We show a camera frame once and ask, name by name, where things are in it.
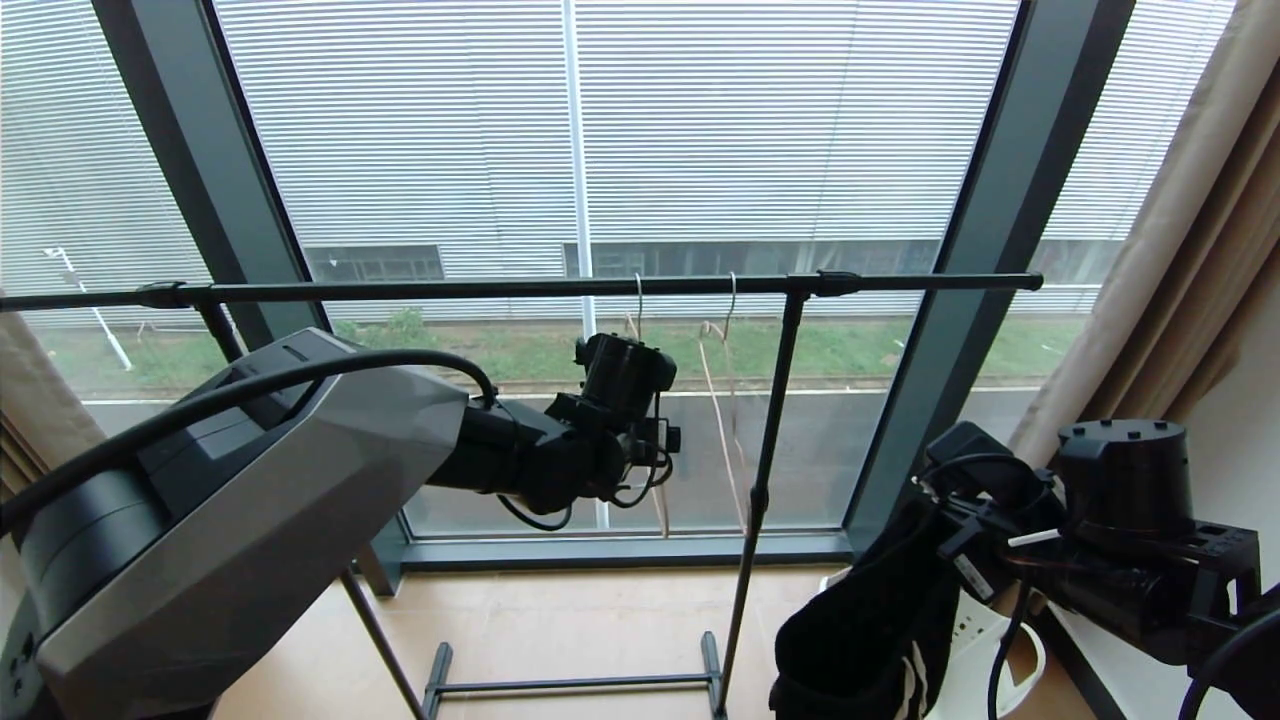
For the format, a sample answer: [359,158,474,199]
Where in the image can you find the white laundry basket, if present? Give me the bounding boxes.
[820,568,1048,720]

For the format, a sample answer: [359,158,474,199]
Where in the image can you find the black cable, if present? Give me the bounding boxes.
[988,585,1280,720]
[0,348,499,536]

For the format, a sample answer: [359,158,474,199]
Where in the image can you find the black clothes rack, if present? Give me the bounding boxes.
[0,268,1044,720]

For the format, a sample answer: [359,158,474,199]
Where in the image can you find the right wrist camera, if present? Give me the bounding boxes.
[925,420,1046,501]

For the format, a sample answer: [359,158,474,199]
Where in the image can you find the window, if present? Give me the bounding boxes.
[0,0,1241,573]

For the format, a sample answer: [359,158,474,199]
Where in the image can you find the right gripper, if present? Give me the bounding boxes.
[935,495,1066,606]

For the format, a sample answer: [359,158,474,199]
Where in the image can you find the black shorts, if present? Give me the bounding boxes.
[768,488,966,720]

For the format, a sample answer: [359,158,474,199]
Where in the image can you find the beige curtain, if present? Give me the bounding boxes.
[1005,0,1280,481]
[0,290,109,501]

